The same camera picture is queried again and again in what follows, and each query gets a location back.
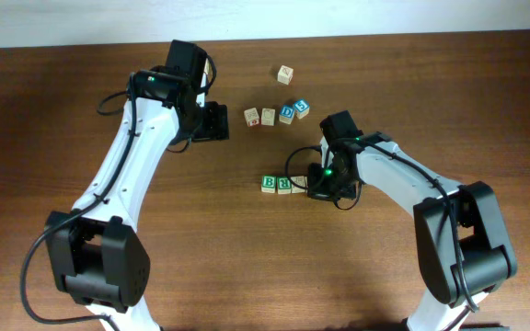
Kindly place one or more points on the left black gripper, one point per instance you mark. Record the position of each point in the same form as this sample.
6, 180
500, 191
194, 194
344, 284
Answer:
218, 122

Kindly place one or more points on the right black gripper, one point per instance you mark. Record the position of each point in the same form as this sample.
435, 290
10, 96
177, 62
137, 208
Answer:
317, 190

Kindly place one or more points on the wooden block green letter R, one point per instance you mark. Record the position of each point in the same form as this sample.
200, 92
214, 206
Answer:
284, 186

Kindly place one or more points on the wooden block green letter B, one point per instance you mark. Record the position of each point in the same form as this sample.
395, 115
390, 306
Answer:
269, 184

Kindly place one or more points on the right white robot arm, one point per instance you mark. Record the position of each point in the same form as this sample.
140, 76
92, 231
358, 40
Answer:
463, 245

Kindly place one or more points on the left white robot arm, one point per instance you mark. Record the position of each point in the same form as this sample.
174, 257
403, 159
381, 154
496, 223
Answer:
95, 253

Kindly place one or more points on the wooden block red letter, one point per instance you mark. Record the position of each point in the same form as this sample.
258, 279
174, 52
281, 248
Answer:
252, 117

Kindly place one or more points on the far wooden block green side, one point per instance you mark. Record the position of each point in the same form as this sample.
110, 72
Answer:
207, 68

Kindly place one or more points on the wooden block blue letter D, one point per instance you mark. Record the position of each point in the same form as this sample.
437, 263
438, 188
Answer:
286, 114

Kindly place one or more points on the wooden block blue number 5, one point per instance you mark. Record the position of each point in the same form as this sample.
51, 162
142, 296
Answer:
301, 108

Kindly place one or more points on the wooden block red side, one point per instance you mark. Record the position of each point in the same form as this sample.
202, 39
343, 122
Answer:
285, 75

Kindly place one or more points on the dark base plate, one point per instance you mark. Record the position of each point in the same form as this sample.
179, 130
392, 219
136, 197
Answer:
484, 328

